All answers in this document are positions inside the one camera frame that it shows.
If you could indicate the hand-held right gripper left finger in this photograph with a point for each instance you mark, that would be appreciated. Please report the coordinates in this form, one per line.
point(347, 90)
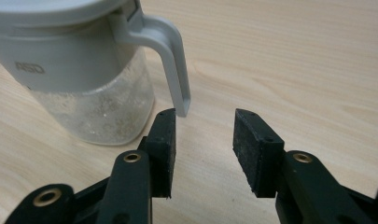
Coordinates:
point(160, 155)

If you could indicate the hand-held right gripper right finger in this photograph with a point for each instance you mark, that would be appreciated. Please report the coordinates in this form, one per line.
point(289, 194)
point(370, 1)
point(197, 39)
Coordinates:
point(261, 161)

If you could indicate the clear jar with gray lid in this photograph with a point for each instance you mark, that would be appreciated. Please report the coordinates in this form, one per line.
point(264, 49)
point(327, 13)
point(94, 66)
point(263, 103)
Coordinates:
point(68, 68)

